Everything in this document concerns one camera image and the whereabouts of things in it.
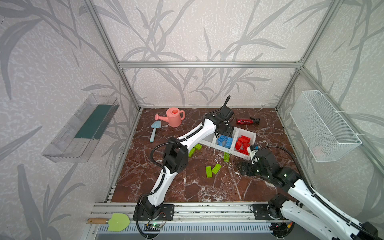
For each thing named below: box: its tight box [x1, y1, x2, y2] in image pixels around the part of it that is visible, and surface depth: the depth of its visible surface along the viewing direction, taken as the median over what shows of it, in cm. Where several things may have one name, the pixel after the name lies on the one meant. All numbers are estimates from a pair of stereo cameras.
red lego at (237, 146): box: [235, 140, 242, 152], surface depth 96 cm
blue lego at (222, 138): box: [217, 135, 229, 147], surface depth 98 cm
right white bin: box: [230, 126, 257, 161], surface depth 98 cm
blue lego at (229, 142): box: [224, 137, 234, 149], surface depth 98 cm
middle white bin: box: [212, 127, 237, 154], surface depth 96 cm
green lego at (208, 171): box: [205, 166, 213, 178], surface depth 88 cm
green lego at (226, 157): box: [224, 152, 230, 163], surface depth 95 cm
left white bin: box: [198, 132, 216, 148], surface depth 97 cm
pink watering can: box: [154, 107, 186, 128], surface depth 106 cm
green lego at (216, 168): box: [211, 163, 222, 175], surface depth 90 cm
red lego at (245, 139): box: [240, 135, 251, 143], surface depth 101 cm
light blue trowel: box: [149, 120, 162, 143], surface depth 110 cm
